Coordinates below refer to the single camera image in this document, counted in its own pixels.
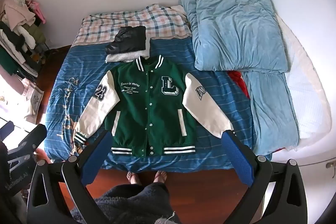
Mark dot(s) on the blue striped bed sheet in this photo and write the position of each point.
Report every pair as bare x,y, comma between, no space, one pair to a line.
215,98

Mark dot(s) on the pile of clothes on rack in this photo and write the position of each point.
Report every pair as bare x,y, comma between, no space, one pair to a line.
18,29

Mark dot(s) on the white printed tote bag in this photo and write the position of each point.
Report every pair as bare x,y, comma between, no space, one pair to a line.
34,98

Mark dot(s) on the person's dark fuzzy robe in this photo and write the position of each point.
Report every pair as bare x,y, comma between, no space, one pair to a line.
136,203

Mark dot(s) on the green varsity jacket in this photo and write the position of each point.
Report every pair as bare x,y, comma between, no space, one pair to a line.
147,108

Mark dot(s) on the white mattress cover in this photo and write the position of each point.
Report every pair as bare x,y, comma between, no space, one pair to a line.
309,108

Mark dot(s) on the person's right foot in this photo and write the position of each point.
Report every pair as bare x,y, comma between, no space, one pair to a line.
160,176

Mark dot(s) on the red cloth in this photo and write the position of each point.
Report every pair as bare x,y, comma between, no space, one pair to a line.
237,82

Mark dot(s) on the light blue duvet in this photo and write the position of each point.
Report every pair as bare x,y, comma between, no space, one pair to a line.
236,29

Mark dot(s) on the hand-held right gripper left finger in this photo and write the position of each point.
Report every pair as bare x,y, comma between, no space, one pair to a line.
96,157

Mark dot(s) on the black folded jacket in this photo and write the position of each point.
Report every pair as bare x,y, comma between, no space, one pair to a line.
130,37

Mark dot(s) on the person's foot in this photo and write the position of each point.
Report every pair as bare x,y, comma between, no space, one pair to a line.
133,178
160,176

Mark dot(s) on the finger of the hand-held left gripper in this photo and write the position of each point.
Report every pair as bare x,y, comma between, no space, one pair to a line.
35,136

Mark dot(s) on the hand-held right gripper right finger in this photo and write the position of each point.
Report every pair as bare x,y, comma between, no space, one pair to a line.
236,158

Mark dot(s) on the person's left foot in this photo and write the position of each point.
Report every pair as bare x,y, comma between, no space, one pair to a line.
133,178

